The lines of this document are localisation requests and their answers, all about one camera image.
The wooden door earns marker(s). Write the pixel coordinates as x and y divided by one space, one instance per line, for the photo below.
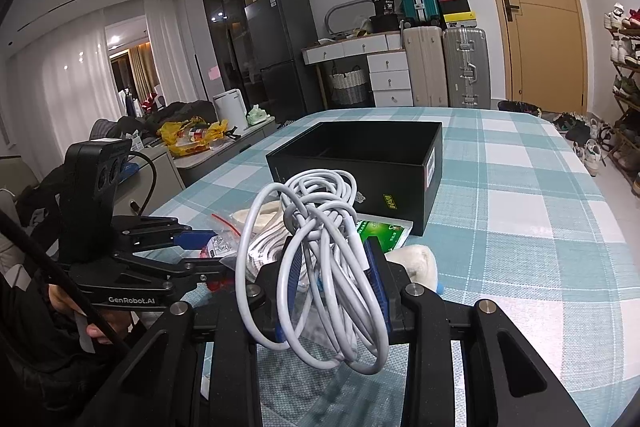
543 54

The beige suitcase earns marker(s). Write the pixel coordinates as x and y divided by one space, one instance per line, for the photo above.
423 46

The small red-print plastic packet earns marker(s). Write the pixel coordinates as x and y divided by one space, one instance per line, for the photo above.
226 240

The silver suitcase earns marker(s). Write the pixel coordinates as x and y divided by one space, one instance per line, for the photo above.
467 67

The grey tv cabinet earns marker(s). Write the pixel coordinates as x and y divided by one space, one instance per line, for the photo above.
175 174

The dark grey refrigerator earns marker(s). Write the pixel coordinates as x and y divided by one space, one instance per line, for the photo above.
280 30

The green medicine sachet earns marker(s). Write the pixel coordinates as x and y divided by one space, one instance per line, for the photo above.
390 233

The black cardboard box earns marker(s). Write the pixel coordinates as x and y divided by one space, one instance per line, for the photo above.
397 164

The white air purifier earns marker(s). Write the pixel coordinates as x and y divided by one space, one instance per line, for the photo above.
230 106

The dark glass cabinet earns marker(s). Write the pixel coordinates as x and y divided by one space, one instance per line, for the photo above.
234 50

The white drawer desk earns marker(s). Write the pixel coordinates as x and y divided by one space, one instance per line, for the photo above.
383 58

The person's left hand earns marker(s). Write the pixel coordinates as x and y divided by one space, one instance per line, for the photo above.
118 320

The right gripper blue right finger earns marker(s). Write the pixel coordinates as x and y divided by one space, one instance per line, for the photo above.
506 382

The wooden shoe rack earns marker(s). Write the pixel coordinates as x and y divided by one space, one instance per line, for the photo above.
623 28

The woven laundry basket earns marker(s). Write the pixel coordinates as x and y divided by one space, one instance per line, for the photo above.
349 88

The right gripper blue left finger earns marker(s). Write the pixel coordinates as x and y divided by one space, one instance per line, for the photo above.
195 366

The yellow plastic bag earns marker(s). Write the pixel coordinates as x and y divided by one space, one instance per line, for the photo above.
193 136

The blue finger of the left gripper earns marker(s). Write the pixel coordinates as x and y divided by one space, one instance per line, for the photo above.
139 233
185 272

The teal checked tablecloth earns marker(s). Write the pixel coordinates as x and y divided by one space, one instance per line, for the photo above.
518 220

